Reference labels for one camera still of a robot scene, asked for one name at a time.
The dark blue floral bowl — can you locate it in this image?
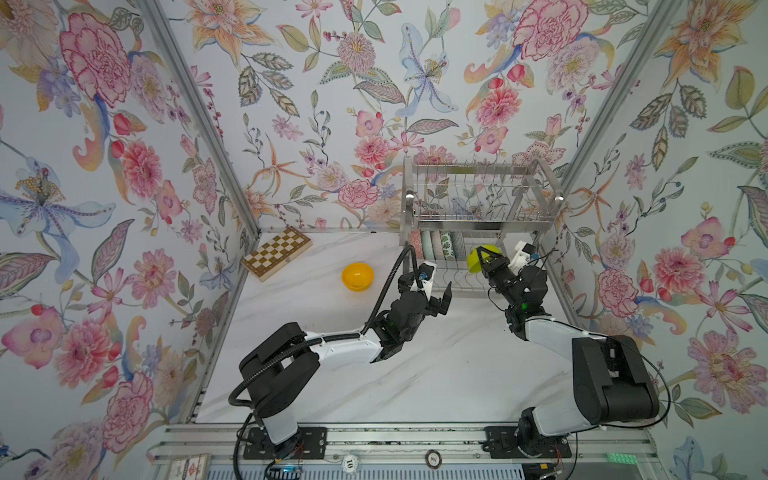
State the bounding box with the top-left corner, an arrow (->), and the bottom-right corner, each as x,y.
451,231 -> 467,261

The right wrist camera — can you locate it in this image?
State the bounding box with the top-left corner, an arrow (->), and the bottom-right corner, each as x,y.
509,240 -> 536,274

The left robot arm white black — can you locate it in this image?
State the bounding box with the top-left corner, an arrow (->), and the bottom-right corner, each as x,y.
228,262 -> 453,447

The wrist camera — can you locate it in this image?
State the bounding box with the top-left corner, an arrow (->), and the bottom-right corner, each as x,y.
417,261 -> 437,298
509,240 -> 536,274

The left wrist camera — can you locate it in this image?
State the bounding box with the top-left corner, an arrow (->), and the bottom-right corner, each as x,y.
417,261 -> 437,298

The pink striped ceramic bowl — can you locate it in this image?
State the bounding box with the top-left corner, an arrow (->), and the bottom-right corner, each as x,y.
430,230 -> 444,260

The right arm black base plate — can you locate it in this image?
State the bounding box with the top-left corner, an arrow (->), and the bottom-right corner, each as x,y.
481,425 -> 573,461

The pale green ceramic bowl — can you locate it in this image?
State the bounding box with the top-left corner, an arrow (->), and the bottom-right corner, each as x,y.
421,230 -> 435,260

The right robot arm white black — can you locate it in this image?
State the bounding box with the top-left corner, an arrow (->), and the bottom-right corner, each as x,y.
468,242 -> 660,457

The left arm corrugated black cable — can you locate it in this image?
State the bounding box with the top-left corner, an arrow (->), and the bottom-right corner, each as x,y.
227,243 -> 419,480

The lime green plastic bowl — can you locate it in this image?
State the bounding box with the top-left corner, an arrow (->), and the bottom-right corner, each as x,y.
467,244 -> 503,274

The aluminium front rail frame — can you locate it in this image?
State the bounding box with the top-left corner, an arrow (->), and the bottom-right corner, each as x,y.
146,421 -> 607,480

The orange yellow plastic bowl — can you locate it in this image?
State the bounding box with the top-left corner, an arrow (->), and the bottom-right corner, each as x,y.
341,262 -> 375,292

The wooden chess board box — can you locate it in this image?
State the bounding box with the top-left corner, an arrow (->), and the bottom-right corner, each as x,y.
241,227 -> 312,282

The green leaf pattern bowl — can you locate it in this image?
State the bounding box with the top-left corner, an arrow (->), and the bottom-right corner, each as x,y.
440,231 -> 456,260

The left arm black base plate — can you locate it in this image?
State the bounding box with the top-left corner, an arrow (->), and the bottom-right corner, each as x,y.
242,427 -> 328,460

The two-tier steel dish rack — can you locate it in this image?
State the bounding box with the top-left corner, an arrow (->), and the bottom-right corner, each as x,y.
399,156 -> 564,298

